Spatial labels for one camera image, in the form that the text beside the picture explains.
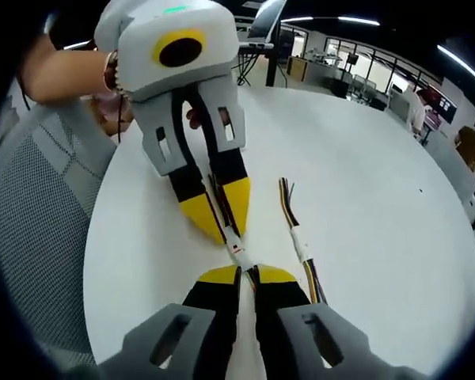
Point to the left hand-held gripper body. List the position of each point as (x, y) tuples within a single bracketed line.
[(142, 59)]

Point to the person's left hand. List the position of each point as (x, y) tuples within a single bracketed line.
[(111, 111)]

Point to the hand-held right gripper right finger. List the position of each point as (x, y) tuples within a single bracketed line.
[(301, 340)]

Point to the long curved ceiling light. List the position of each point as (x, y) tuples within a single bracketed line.
[(463, 65)]

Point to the red screen monitor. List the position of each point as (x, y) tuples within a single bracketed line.
[(443, 105)]

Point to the grey mesh office chair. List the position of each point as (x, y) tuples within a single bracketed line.
[(35, 198)]

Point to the silver laptop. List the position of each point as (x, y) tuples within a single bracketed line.
[(263, 23)]

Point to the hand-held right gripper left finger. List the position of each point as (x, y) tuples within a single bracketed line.
[(174, 340)]

